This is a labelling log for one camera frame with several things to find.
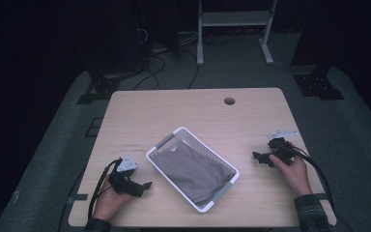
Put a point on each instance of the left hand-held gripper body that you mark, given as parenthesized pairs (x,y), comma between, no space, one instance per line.
(122,185)

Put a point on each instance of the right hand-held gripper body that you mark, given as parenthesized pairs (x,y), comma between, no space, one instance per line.
(283,150)

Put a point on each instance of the white plastic basket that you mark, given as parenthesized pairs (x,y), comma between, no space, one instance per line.
(161,146)

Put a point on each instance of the grey cloth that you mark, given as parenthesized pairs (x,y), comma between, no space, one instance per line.
(193,174)

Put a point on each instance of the person's left hand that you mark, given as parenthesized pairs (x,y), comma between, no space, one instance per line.
(106,204)

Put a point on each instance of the person's right hand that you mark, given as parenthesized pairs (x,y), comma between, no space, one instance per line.
(294,177)

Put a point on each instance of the dark tape strip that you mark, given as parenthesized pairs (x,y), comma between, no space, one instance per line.
(79,197)

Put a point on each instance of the black stand base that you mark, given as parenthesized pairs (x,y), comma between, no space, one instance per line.
(319,85)
(101,87)

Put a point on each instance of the white metal stand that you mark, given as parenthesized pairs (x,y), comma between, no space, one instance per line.
(232,18)

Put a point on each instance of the dark computer tower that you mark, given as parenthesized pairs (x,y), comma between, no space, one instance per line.
(161,25)

